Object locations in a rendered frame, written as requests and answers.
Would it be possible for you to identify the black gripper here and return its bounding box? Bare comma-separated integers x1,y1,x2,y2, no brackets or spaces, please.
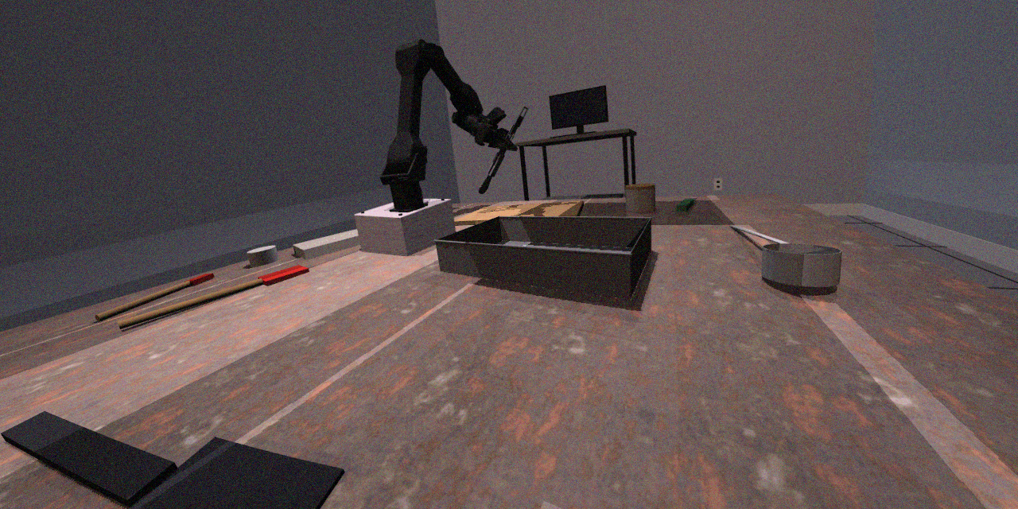
469,118,518,151

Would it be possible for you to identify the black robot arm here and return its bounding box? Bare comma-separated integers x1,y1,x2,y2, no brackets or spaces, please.
379,39,506,212

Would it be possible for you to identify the grey saucepan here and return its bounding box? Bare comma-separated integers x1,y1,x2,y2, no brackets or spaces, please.
730,226,842,287

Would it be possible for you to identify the grey cylinder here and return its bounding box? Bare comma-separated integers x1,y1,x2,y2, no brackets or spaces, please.
247,245,279,267

